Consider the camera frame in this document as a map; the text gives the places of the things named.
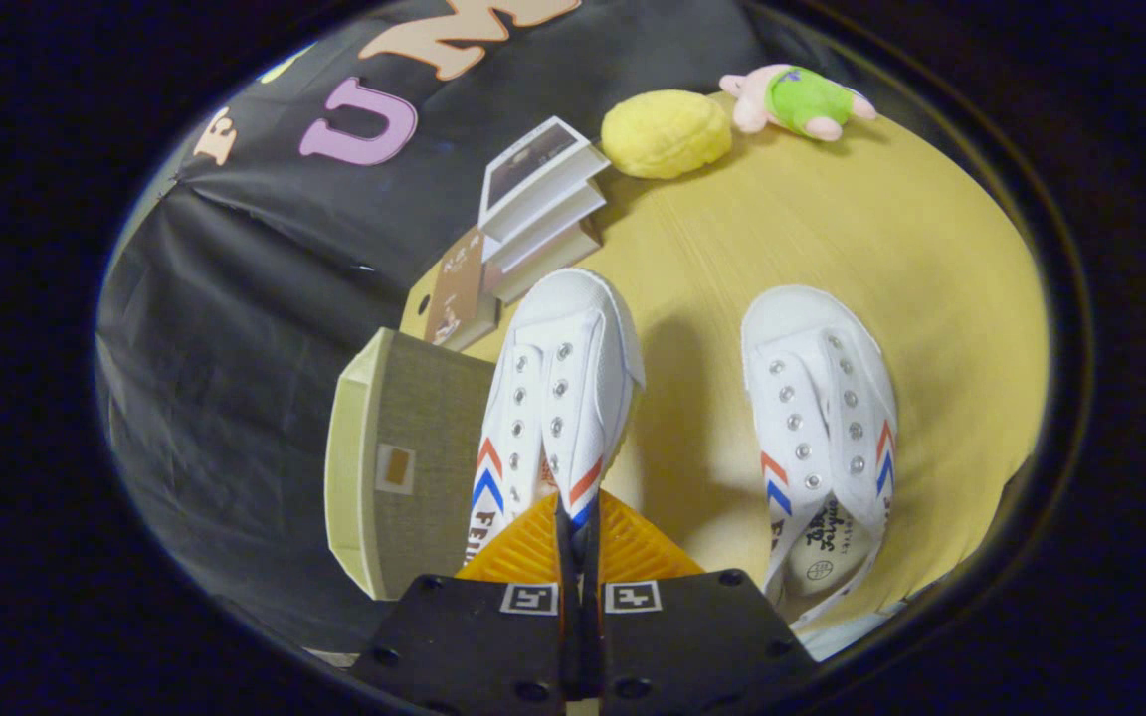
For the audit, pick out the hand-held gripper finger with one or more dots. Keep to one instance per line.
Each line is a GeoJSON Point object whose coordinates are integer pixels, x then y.
{"type": "Point", "coordinates": [588, 542]}
{"type": "Point", "coordinates": [565, 542]}

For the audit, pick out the white canvas shoe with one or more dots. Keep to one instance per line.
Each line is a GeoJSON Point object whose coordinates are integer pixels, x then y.
{"type": "Point", "coordinates": [822, 438]}
{"type": "Point", "coordinates": [563, 388]}

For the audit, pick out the brown cover book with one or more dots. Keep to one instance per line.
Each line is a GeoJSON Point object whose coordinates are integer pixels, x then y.
{"type": "Point", "coordinates": [459, 293]}

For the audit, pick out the black backdrop cloth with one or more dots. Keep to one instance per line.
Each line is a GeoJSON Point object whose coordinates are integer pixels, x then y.
{"type": "Point", "coordinates": [285, 249]}

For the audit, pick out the yellow plush bun toy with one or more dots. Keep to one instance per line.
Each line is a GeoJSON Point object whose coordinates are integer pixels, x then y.
{"type": "Point", "coordinates": [666, 133]}

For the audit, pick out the pink and green plush toy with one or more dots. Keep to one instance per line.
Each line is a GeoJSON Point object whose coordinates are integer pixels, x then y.
{"type": "Point", "coordinates": [800, 99]}

